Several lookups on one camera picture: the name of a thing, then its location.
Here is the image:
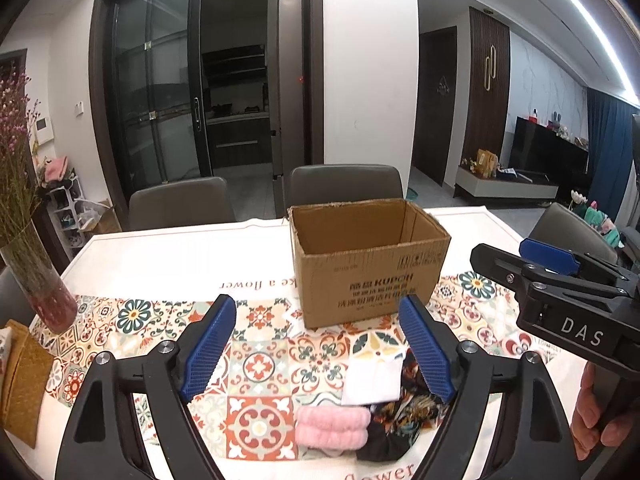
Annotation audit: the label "sofa with plush toys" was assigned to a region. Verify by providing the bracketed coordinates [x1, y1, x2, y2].
[570, 190, 640, 251]

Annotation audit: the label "yellow woven placemat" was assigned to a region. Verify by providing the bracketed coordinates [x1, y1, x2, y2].
[0, 320, 55, 450]

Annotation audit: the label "kitchen counter cabinet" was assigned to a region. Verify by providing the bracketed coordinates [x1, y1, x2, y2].
[206, 110, 273, 168]

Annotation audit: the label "person's right hand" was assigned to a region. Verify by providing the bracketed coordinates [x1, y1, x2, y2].
[570, 362, 626, 461]

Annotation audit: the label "grey dining chair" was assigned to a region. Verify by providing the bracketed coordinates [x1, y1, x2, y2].
[285, 164, 405, 211]
[526, 202, 621, 266]
[0, 267, 36, 330]
[128, 176, 237, 233]

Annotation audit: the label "slatted wood wall panel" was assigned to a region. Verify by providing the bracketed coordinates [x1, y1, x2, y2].
[469, 6, 512, 168]

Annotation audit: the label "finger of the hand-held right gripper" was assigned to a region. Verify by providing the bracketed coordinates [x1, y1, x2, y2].
[519, 238, 632, 286]
[470, 243, 628, 301]

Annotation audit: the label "brown cardboard box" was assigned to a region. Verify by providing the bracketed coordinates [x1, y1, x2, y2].
[287, 198, 452, 330]

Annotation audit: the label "white television stand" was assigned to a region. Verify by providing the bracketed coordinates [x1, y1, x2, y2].
[454, 166, 560, 201]

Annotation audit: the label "silver refrigerator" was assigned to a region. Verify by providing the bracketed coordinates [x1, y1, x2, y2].
[266, 0, 303, 181]

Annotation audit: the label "black television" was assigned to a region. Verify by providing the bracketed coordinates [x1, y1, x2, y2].
[511, 116, 590, 177]

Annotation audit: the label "black floral cloth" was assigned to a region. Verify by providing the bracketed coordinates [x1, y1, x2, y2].
[370, 347, 451, 436]

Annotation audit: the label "dark wooden door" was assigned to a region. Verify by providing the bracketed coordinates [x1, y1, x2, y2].
[415, 26, 458, 186]

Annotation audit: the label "small floor cardboard box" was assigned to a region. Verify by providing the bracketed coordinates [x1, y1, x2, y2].
[92, 200, 121, 235]

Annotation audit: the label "sliding glass door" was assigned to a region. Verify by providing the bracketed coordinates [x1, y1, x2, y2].
[107, 0, 211, 196]

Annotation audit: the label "glass vase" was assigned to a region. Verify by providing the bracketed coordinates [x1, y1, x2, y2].
[0, 220, 79, 335]

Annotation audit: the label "blue curtain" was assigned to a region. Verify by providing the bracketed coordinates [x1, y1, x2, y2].
[585, 87, 640, 211]

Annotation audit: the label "white cloth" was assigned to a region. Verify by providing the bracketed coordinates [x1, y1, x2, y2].
[341, 352, 404, 406]

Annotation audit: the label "pink fuzzy socks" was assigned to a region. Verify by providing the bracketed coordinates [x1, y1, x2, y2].
[296, 406, 372, 448]

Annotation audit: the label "dried pink flowers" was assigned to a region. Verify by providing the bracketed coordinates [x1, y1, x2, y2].
[0, 67, 43, 251]

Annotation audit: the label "ceiling light strip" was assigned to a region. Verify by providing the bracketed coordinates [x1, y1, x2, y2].
[530, 0, 640, 106]

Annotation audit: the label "patterned tile print tablecloth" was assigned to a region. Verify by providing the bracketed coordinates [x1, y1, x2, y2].
[0, 206, 601, 480]

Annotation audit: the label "white shoe rack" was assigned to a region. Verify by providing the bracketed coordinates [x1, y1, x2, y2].
[45, 180, 83, 248]

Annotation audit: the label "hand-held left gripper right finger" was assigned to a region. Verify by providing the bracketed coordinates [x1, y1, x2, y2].
[398, 294, 583, 480]

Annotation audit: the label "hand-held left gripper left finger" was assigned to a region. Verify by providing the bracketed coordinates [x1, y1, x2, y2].
[55, 294, 237, 480]

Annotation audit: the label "yellow paper bag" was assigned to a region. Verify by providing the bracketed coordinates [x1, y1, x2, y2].
[475, 149, 501, 177]

